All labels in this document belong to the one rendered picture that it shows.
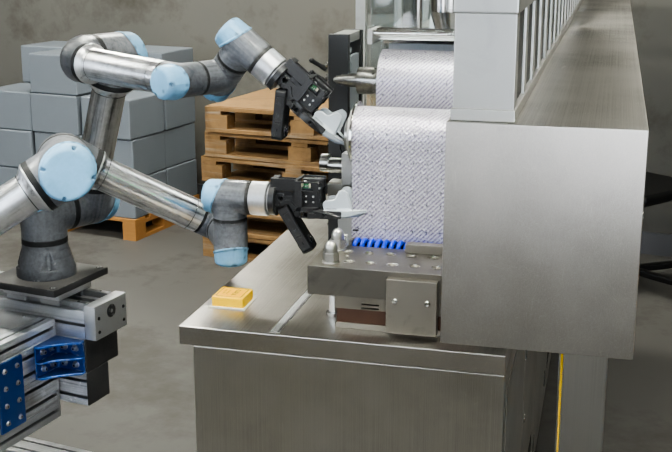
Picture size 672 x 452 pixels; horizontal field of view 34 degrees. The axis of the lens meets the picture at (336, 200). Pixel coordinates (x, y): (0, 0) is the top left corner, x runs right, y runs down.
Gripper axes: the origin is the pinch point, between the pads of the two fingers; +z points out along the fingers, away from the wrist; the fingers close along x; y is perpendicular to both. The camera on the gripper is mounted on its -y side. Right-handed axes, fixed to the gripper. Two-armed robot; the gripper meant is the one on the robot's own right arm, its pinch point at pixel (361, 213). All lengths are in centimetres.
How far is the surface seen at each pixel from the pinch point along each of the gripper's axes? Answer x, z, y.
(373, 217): -0.2, 2.8, -0.5
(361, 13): 102, -24, 35
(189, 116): 381, -192, -48
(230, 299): -13.5, -25.2, -17.0
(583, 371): -77, 49, 0
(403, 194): -0.3, 9.2, 4.9
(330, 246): -17.7, -2.2, -2.5
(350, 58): 36.1, -11.1, 29.0
